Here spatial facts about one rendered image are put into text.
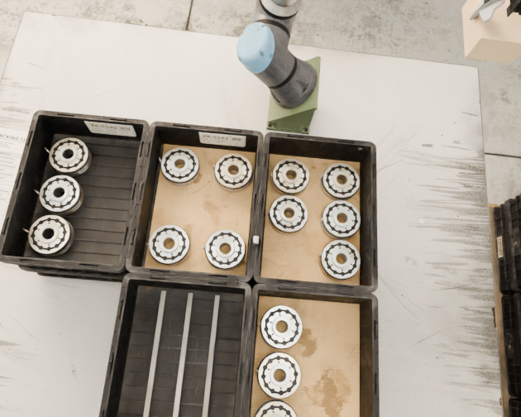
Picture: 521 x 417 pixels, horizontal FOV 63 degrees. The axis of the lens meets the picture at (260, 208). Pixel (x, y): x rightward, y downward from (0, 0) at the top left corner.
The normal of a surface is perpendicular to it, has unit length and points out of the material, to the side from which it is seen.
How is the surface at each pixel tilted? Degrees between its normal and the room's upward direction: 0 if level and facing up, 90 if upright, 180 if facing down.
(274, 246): 0
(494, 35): 0
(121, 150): 0
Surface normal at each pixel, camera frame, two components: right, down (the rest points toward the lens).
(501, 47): -0.10, 0.95
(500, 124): 0.06, -0.31
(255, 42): -0.62, -0.18
